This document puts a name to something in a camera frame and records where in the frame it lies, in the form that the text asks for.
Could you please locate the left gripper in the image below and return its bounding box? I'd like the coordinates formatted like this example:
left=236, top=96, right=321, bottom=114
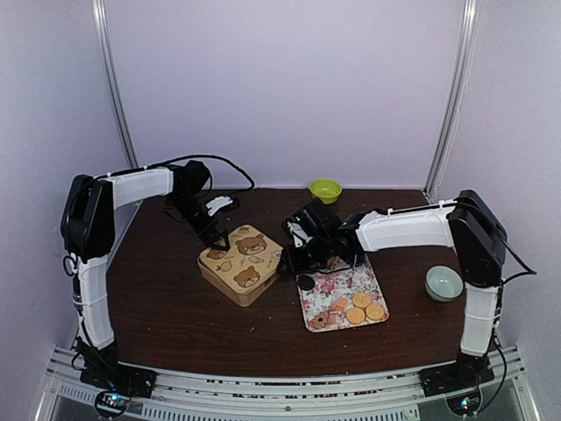
left=168, top=192, right=231, bottom=251

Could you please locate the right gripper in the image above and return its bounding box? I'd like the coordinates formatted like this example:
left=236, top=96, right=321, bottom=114
left=276, top=233, right=333, bottom=277

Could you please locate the silver tin lid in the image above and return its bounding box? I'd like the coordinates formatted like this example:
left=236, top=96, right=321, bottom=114
left=197, top=225, right=282, bottom=307

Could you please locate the gold cookie tin box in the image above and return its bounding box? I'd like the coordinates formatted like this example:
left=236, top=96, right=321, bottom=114
left=197, top=256, right=280, bottom=307

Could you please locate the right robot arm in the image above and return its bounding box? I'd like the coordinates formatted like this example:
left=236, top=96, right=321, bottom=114
left=277, top=189, right=508, bottom=388

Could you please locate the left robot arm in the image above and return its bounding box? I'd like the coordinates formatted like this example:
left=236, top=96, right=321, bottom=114
left=60, top=161, right=239, bottom=389

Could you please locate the black sandwich cookie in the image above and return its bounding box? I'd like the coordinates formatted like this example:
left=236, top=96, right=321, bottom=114
left=297, top=275, right=316, bottom=291

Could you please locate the floral cookie tray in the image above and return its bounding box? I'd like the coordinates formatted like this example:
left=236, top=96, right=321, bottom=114
left=297, top=258, right=390, bottom=333

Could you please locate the green plastic bowl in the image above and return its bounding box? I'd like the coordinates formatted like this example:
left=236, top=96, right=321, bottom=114
left=309, top=179, right=343, bottom=204

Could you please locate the round golden biscuit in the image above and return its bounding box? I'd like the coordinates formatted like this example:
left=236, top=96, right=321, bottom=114
left=365, top=303, right=385, bottom=321
left=345, top=307, right=366, bottom=325

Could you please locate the pale ceramic bowl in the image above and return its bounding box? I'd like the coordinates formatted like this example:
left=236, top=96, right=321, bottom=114
left=425, top=266, right=464, bottom=303

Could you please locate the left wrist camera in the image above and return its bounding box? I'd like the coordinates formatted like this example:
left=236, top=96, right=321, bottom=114
left=205, top=196, right=241, bottom=216

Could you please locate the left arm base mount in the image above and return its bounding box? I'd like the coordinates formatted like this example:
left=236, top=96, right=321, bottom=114
left=80, top=365, right=157, bottom=418

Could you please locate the right aluminium frame post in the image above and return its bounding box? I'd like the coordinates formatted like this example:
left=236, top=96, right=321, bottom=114
left=423, top=0, right=479, bottom=202

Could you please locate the aluminium frame post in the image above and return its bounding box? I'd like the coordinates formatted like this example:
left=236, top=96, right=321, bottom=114
left=423, top=0, right=479, bottom=202
left=91, top=0, right=139, bottom=168

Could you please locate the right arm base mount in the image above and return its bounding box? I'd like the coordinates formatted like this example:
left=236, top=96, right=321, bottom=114
left=419, top=363, right=494, bottom=417

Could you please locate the front aluminium rail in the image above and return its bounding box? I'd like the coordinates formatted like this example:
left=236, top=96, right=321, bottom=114
left=32, top=346, right=544, bottom=420

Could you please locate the left aluminium frame post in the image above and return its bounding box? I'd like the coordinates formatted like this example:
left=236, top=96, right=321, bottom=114
left=91, top=0, right=139, bottom=168

